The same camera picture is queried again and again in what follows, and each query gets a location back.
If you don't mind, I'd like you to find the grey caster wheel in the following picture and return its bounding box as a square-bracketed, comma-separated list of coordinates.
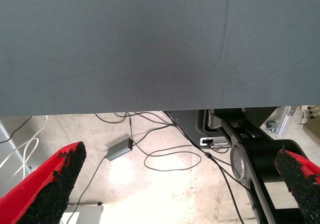
[263, 121, 278, 135]

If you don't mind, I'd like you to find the small grey electronics box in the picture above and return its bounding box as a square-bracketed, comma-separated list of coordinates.
[106, 137, 135, 162]

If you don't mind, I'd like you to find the white cable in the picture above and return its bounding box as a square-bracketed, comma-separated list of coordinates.
[0, 114, 48, 167]
[0, 137, 40, 189]

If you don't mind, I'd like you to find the thick black floor cable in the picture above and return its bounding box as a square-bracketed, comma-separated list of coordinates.
[162, 110, 245, 224]

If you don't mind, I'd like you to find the dark grey table cloth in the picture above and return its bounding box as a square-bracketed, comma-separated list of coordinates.
[0, 0, 320, 117]

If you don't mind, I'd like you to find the grey metal cabinet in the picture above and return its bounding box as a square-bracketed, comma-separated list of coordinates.
[62, 202, 104, 224]

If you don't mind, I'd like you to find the black frame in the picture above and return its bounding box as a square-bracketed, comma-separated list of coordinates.
[166, 107, 311, 224]

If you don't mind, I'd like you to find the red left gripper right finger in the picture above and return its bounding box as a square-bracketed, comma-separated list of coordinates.
[273, 146, 320, 224]

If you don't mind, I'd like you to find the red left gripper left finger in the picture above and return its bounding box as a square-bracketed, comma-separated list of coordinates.
[0, 141, 87, 224]

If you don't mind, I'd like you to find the grey metal leg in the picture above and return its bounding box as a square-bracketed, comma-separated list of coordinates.
[0, 120, 33, 197]

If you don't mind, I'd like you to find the looped thin black cable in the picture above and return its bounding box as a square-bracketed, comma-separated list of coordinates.
[126, 111, 202, 172]

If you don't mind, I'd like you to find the aluminium profile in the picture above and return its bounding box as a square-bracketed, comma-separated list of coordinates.
[274, 106, 297, 140]

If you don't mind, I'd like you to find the white connector panel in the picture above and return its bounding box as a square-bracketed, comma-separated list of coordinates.
[199, 137, 230, 150]

